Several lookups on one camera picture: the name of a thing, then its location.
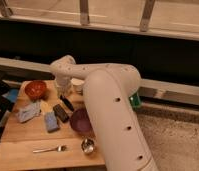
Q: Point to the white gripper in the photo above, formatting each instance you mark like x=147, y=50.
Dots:
x=63, y=84

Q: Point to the black brush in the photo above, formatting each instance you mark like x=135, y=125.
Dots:
x=67, y=103

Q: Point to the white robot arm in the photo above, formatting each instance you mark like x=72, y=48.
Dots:
x=106, y=92

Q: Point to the white cylindrical cup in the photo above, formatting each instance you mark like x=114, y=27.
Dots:
x=78, y=85

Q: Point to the dark rectangular block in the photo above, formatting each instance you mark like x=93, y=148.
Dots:
x=60, y=112

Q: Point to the yellow sponge piece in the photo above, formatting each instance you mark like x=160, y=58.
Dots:
x=45, y=107

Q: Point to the red-orange bowl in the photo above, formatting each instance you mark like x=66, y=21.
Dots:
x=36, y=89

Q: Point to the blue sponge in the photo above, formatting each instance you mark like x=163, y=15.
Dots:
x=51, y=122

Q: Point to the purple bowl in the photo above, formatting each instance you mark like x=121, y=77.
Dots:
x=79, y=122

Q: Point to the grey crumpled cloth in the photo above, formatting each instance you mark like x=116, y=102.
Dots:
x=28, y=112

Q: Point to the blue object beside table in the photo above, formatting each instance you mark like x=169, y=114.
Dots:
x=12, y=95

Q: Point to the metal spoon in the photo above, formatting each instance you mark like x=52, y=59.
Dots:
x=58, y=149

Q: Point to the small metal cup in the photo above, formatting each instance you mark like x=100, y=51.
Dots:
x=88, y=146

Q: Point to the green plastic tray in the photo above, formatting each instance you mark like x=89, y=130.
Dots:
x=135, y=100

